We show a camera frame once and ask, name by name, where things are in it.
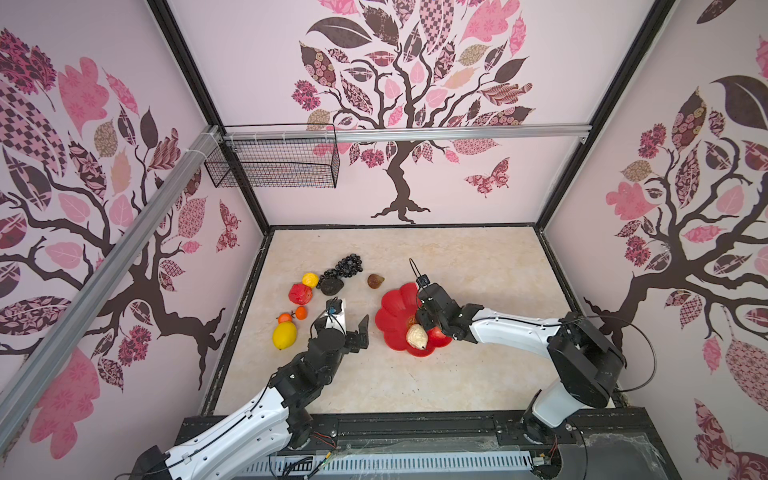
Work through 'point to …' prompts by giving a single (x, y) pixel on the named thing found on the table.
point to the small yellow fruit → (310, 279)
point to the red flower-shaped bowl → (398, 312)
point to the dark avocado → (330, 286)
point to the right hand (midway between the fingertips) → (424, 304)
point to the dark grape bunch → (347, 267)
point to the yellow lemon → (284, 335)
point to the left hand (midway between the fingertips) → (353, 321)
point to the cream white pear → (417, 336)
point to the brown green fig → (374, 281)
